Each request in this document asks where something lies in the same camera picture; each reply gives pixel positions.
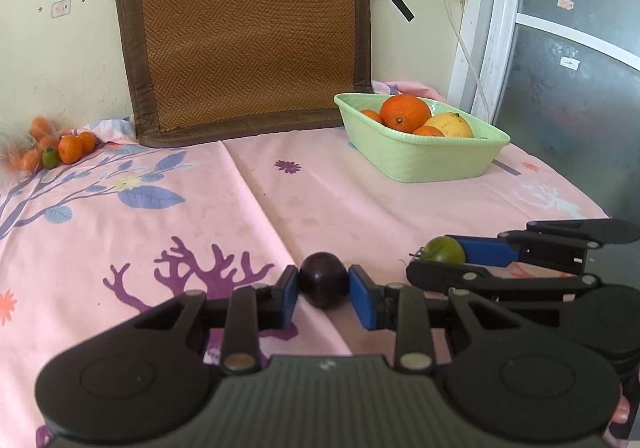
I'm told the light green plastic basket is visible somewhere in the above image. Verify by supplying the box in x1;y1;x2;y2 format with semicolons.
334;93;511;184

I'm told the large orange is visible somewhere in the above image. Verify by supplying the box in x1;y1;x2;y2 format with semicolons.
380;94;432;134

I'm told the green tomato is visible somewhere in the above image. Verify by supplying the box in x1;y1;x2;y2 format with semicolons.
410;236;467;265

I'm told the white framed glass door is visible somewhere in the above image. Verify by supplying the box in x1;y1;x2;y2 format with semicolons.
447;0;640;219

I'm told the pink printed bedsheet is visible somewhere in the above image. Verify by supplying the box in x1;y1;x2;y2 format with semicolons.
0;80;640;448

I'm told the brown woven seat cushion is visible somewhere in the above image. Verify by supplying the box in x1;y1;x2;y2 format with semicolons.
114;0;373;149

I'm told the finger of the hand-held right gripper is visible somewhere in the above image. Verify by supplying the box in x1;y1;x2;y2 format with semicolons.
446;218;640;274
406;260;601;304

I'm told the dark purple plum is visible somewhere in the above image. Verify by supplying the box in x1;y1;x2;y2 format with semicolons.
298;252;349;310

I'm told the pile of small tangerines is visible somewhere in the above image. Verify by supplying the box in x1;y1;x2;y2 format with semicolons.
7;115;97;175

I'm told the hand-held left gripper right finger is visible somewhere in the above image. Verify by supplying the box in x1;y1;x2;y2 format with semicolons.
348;264;526;374

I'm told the white power cable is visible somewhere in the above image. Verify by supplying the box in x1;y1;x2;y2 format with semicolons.
412;0;491;119

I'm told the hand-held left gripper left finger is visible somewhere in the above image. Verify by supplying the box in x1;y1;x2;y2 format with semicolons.
132;265;301;374

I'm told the large yellow citrus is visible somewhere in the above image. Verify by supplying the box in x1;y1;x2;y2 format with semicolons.
422;112;474;139

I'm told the clear plastic bag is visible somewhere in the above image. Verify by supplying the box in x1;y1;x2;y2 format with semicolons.
0;128;31;174

